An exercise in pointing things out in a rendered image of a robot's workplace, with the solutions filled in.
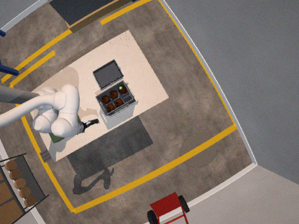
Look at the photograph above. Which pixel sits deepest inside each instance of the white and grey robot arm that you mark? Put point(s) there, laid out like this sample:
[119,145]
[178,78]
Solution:
[67,102]

